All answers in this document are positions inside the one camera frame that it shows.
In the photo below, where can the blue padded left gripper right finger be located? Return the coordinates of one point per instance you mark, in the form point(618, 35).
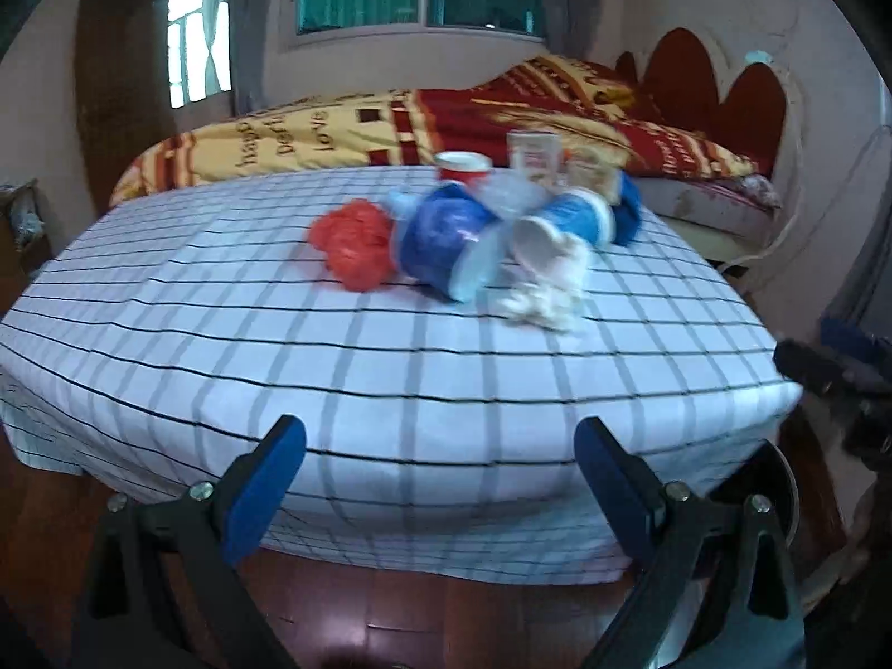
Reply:
point(714, 575)

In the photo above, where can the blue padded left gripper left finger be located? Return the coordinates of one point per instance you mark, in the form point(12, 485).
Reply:
point(134, 619)

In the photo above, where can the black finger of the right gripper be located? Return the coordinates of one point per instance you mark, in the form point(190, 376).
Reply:
point(823, 376)

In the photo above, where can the blue cloth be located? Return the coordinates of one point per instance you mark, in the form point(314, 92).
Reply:
point(627, 213)

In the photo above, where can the white tissue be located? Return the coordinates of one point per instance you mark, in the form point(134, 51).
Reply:
point(551, 291)

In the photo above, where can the small blue paper cup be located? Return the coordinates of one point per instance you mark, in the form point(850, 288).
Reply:
point(575, 211)

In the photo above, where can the beige cloth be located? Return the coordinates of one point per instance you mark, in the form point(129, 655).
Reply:
point(584, 168)

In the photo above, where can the red white drink carton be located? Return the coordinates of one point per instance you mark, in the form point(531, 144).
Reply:
point(534, 154)

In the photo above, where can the clear plastic bag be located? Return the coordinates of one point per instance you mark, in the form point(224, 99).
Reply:
point(510, 196)

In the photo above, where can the large blue paper cup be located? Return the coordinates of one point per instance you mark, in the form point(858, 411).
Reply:
point(446, 239)

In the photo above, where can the red paper cup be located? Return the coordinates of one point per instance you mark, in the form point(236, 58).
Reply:
point(463, 166)

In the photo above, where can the red plastic bag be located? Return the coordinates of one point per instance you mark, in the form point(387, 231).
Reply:
point(355, 241)

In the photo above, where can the white bed mattress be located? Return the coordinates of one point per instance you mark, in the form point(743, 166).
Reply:
point(720, 220)

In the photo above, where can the white checkered tablecloth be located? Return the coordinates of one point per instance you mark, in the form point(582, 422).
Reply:
point(166, 340)

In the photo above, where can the red heart-shaped headboard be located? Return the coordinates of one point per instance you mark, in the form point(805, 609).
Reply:
point(679, 86)

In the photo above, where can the red and yellow quilt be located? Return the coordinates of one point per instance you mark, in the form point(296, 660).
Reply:
point(587, 105)

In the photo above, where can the dark wooden door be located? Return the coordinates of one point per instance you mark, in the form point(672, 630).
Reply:
point(121, 108)

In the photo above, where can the bright side window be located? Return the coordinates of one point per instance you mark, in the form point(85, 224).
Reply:
point(198, 50)

